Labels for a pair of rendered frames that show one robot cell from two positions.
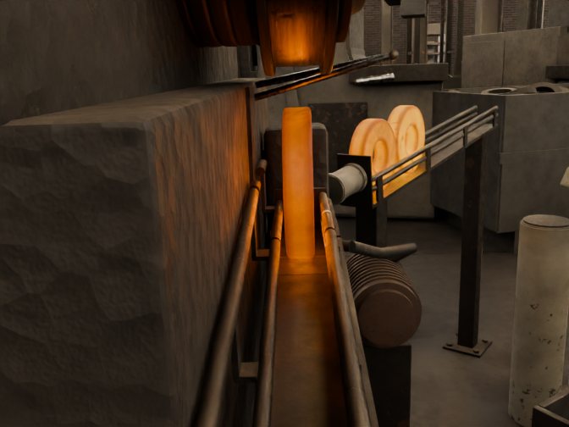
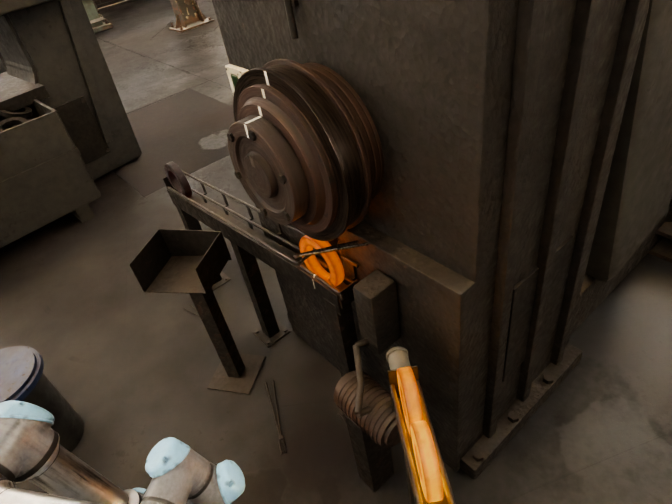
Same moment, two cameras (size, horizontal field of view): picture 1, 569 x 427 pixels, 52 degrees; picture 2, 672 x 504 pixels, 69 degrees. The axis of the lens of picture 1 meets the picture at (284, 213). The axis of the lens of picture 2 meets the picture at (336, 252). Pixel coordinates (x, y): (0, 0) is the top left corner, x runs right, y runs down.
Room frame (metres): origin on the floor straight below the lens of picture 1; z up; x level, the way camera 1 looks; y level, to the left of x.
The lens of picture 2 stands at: (1.67, -0.65, 1.71)
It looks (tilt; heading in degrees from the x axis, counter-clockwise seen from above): 39 degrees down; 144
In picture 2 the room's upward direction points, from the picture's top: 11 degrees counter-clockwise
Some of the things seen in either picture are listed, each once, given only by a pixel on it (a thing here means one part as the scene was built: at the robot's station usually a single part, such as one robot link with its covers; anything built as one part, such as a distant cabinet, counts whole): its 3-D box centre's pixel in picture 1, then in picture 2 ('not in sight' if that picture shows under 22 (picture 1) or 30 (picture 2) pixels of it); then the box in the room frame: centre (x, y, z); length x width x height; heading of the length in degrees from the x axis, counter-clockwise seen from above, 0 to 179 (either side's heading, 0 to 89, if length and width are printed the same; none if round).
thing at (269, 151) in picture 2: not in sight; (265, 172); (0.70, -0.12, 1.12); 0.28 x 0.06 x 0.28; 178
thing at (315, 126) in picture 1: (295, 198); (378, 312); (0.94, -0.02, 0.68); 0.11 x 0.08 x 0.24; 88
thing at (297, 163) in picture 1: (299, 183); (321, 260); (0.71, -0.02, 0.75); 0.18 x 0.03 x 0.18; 178
